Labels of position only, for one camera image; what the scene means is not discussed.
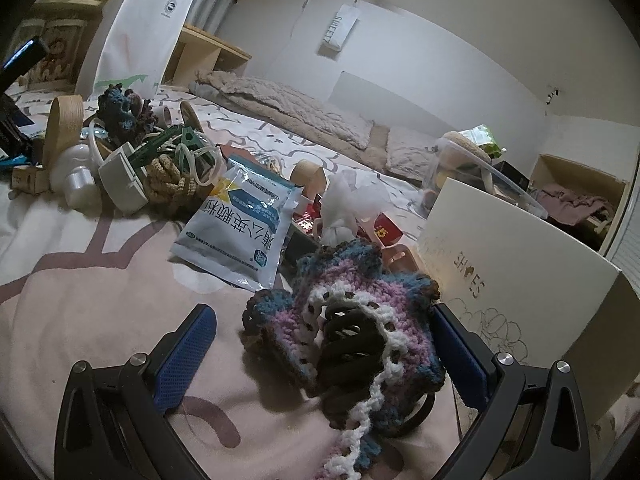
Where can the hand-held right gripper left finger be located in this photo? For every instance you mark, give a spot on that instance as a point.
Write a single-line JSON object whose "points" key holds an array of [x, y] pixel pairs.
{"points": [[185, 355]]}

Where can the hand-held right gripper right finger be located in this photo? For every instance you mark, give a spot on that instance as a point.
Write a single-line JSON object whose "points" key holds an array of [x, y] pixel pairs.
{"points": [[465, 355]]}

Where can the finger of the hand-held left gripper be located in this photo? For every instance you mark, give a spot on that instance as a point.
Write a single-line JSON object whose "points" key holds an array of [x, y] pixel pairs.
{"points": [[20, 57], [12, 130]]}

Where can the white cardboard box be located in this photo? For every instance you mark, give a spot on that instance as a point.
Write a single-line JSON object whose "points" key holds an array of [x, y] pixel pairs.
{"points": [[525, 260]]}

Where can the blue white medicine sachet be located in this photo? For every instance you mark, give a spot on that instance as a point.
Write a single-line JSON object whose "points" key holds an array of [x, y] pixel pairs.
{"points": [[235, 230]]}

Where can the purple blue crochet hair claw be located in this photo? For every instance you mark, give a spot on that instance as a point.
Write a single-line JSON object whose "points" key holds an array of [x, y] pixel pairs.
{"points": [[345, 285]]}

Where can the clear doll display case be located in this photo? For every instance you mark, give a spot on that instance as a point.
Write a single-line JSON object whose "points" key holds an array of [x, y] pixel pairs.
{"points": [[55, 50]]}

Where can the small wooden block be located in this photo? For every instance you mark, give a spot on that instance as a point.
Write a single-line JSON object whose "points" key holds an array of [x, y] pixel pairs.
{"points": [[30, 180]]}

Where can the white round plastic bottle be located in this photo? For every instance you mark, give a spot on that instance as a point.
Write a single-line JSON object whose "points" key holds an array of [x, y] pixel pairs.
{"points": [[75, 172]]}

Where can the dark blue crochet piece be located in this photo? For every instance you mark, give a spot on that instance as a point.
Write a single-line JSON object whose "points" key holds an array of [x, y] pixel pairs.
{"points": [[125, 110]]}

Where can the pink plastic clip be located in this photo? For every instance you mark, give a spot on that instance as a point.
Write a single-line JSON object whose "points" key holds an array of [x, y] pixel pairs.
{"points": [[400, 257]]}

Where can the white plastic holder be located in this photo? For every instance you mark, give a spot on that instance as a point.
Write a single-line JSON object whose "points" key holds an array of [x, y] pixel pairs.
{"points": [[120, 180]]}

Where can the white tote bag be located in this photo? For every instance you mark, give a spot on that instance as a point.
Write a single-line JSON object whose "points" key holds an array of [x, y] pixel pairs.
{"points": [[135, 25]]}

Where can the red packet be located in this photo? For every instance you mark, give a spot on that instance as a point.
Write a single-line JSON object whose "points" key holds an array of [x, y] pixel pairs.
{"points": [[385, 230]]}

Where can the small white roll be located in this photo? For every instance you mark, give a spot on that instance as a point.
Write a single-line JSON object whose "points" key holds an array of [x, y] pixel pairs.
{"points": [[162, 116]]}

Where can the green plastic clip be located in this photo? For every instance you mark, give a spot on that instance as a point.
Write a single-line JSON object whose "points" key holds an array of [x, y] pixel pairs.
{"points": [[187, 140]]}

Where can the clear plastic storage bin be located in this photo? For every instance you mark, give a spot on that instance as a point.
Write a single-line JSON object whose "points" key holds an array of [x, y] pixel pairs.
{"points": [[465, 175]]}

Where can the brown wooden stick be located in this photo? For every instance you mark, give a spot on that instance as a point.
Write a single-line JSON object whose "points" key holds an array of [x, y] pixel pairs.
{"points": [[192, 115]]}

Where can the wooden shelf unit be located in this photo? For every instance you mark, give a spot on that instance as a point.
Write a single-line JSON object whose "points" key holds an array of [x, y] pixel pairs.
{"points": [[200, 40]]}

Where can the pink clothes pile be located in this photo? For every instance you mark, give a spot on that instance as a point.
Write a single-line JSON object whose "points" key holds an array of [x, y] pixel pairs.
{"points": [[570, 202]]}

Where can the black box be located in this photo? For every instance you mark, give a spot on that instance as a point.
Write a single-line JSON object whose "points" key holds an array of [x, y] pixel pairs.
{"points": [[510, 175]]}

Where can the white knotted plastic bag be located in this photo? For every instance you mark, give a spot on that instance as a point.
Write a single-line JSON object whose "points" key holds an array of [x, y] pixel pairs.
{"points": [[345, 205]]}

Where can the white slatted door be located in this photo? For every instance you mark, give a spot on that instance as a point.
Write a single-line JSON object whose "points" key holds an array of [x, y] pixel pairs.
{"points": [[622, 240]]}

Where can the grey curtain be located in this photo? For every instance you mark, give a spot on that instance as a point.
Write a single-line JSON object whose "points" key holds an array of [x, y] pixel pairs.
{"points": [[215, 0]]}

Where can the quilted beige pillow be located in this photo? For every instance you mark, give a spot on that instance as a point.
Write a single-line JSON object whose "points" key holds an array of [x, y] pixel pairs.
{"points": [[300, 110], [412, 152]]}

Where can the green snack packet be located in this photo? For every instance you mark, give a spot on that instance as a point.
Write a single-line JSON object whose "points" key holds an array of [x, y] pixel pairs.
{"points": [[482, 142]]}

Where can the beige fluffy pouch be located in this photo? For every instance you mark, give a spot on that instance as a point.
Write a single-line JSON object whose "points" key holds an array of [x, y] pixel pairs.
{"points": [[462, 141]]}

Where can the wooden closet niche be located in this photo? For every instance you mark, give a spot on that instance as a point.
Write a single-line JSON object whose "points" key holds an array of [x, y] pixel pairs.
{"points": [[575, 170]]}

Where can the beige fluffy blanket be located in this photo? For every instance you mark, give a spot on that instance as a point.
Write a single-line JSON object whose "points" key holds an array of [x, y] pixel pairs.
{"points": [[375, 145]]}

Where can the white headboard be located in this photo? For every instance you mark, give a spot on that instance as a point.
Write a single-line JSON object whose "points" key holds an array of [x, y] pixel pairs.
{"points": [[400, 100]]}

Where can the white hanging paper bag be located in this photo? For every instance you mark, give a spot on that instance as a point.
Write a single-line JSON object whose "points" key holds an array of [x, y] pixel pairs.
{"points": [[340, 27]]}

